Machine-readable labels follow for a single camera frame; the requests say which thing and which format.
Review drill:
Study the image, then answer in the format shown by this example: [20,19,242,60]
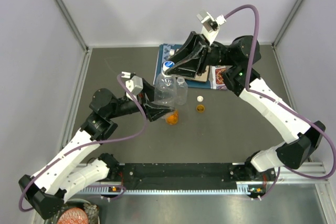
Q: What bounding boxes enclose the clear plastic bottle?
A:
[154,70,177,107]
[176,77,188,105]

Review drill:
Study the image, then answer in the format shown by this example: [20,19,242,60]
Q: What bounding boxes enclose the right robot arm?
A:
[168,31,326,180]

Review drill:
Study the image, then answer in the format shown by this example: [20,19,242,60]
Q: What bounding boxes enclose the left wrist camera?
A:
[121,71,143,97]

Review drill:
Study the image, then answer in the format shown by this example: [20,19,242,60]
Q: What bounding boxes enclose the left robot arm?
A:
[18,75,175,220]

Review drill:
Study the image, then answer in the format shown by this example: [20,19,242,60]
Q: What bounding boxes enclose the orange juice bottle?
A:
[165,110,179,125]

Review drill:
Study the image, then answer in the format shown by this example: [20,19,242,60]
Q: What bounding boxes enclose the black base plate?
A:
[101,163,276,189]

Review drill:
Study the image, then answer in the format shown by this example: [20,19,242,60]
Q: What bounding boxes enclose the aluminium frame rail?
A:
[39,162,336,185]

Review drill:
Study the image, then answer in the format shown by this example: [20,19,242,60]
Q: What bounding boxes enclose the orange bottle cap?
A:
[196,104,205,113]

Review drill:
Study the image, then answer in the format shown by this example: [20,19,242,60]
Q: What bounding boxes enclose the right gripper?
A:
[163,33,237,80]

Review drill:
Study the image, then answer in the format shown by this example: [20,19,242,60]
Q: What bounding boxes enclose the grey cable duct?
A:
[65,184,266,199]

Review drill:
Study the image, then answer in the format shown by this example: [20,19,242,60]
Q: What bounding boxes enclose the square floral plate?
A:
[185,66,211,83]

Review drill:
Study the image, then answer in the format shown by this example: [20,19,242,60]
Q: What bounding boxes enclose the blue white bottle cap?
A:
[162,61,175,72]

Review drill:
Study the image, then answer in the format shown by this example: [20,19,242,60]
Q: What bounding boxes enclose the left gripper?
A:
[107,78,175,121]

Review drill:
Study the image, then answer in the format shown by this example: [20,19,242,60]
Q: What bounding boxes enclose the silver fork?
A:
[169,49,175,57]

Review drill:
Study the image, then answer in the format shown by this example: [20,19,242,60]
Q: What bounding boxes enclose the stacked patterned bowls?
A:
[49,199,100,223]

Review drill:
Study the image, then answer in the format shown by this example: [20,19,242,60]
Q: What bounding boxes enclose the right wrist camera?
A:
[197,10,226,45]

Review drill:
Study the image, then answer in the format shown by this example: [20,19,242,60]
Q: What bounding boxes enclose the blue patterned placemat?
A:
[153,44,227,90]

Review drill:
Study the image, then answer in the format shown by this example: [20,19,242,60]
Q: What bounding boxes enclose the small white bottle cap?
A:
[197,96,204,102]

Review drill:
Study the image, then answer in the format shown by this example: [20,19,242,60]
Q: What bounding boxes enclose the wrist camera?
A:
[197,10,226,45]
[121,71,143,97]

